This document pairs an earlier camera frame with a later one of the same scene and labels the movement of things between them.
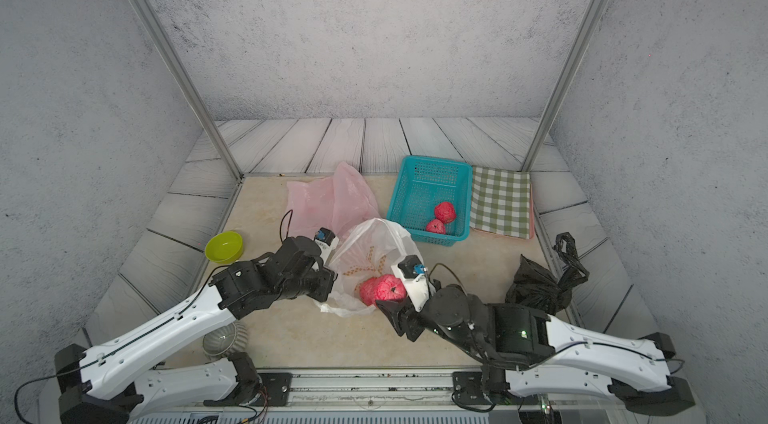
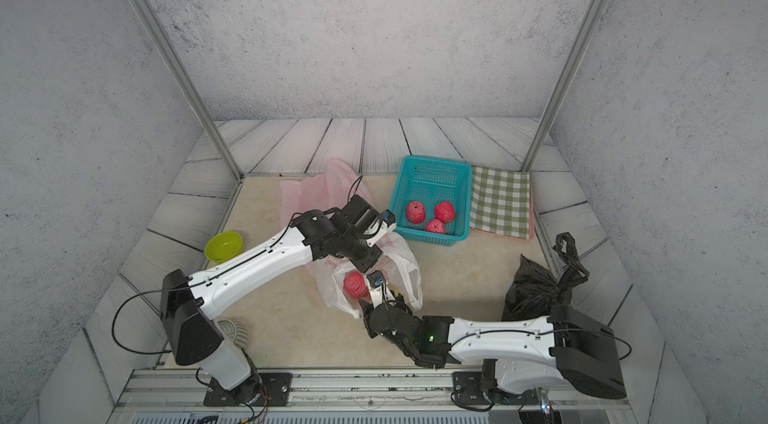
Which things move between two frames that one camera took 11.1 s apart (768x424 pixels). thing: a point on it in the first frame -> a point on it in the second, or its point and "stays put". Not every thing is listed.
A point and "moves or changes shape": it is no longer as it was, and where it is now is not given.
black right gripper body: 409,314 -> 369,315
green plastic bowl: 224,247 stays put
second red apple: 436,226 stays put
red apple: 445,212 stays put
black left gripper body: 316,285 -> 359,249
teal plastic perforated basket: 420,185 stays put
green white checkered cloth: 500,201 stays put
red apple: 390,287 moves or changes shape
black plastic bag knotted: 533,285 stays put
